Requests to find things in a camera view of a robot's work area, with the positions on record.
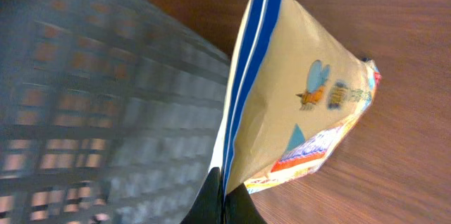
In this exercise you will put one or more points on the yellow wet wipes pack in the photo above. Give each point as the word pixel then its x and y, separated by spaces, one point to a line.
pixel 293 93

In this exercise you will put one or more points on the grey plastic mesh basket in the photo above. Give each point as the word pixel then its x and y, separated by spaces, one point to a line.
pixel 109 112

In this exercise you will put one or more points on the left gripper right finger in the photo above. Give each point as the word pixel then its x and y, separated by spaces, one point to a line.
pixel 240 209

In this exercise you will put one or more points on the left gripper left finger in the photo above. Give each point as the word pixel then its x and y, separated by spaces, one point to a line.
pixel 207 207

